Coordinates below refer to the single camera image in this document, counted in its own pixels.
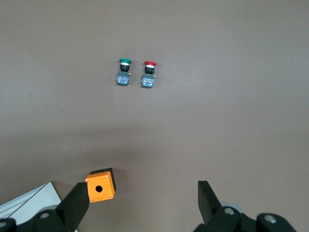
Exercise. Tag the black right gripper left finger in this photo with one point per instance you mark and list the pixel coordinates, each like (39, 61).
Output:
(72, 205)

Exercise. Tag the white drawer cabinet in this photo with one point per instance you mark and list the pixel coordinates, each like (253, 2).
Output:
(36, 200)

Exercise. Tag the green mushroom push button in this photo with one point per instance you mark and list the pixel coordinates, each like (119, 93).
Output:
(123, 78)

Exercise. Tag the red mushroom push button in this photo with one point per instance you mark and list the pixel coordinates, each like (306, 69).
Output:
(148, 81)

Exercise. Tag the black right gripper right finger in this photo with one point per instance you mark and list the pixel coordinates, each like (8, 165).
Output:
(210, 207)

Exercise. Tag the orange button enclosure box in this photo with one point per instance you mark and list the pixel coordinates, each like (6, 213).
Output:
(100, 189)

